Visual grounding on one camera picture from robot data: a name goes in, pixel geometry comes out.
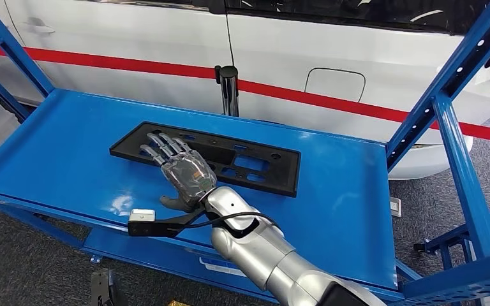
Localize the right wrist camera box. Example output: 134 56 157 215
127 208 207 238

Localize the white car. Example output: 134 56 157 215
0 0 490 180

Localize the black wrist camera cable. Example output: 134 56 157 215
186 210 281 232

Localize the black plastic frame part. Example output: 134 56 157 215
109 121 302 198

